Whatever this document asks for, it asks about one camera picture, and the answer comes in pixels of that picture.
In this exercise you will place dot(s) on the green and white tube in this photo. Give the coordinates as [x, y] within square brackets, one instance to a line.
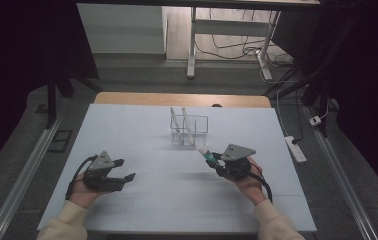
[207, 154]

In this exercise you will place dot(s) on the white power strip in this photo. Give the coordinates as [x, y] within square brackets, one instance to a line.
[296, 150]

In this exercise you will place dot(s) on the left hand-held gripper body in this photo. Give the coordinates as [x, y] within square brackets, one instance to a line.
[100, 178]

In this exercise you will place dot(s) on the silver transparent pen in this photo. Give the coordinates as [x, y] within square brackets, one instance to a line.
[175, 123]

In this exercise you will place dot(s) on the white desk frame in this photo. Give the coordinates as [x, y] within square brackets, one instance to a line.
[230, 27]

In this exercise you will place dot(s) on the white table mat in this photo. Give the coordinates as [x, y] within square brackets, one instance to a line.
[163, 206]

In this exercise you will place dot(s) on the aluminium rail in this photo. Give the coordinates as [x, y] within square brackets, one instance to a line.
[343, 180]
[23, 180]

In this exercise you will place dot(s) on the clear plastic pen organizer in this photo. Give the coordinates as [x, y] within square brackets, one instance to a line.
[197, 130]

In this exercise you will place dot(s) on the person's left hand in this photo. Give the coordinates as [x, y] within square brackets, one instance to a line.
[83, 193]

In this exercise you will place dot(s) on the black floor plate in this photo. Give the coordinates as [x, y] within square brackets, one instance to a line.
[60, 140]

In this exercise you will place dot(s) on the dark curtain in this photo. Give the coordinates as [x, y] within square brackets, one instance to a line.
[370, 83]
[17, 66]

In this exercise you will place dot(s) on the black stand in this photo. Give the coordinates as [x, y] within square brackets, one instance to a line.
[52, 100]
[320, 83]

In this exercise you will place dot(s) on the white pen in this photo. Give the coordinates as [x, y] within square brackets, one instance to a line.
[187, 125]

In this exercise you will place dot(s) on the white cabinet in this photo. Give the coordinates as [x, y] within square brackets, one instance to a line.
[120, 30]

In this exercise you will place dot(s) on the wooden table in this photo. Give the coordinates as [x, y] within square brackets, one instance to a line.
[177, 99]

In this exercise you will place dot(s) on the person's right hand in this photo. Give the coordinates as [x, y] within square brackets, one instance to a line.
[250, 186]

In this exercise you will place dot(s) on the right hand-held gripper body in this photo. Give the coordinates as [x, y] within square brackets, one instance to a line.
[237, 165]

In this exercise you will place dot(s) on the small white adapter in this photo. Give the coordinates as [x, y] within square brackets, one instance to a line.
[315, 120]

